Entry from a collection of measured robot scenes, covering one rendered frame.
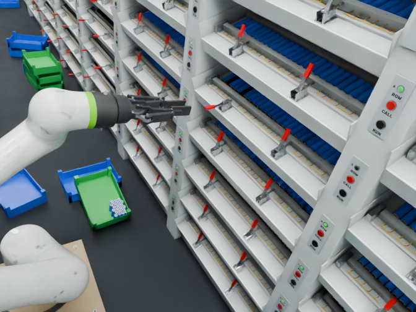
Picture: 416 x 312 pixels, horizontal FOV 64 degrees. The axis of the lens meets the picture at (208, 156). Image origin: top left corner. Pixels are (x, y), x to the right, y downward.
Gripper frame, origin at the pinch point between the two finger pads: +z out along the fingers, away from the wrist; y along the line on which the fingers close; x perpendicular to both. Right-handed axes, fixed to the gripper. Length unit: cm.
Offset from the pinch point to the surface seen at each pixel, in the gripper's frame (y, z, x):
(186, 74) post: -22.1, 16.0, 1.1
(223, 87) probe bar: -6.4, 21.4, 3.8
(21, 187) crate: -85, -27, -98
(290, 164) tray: 31.9, 18.8, -0.5
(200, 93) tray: -12.0, 17.1, -1.5
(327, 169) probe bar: 40.3, 21.9, 3.9
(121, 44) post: -86, 19, -12
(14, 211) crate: -66, -33, -96
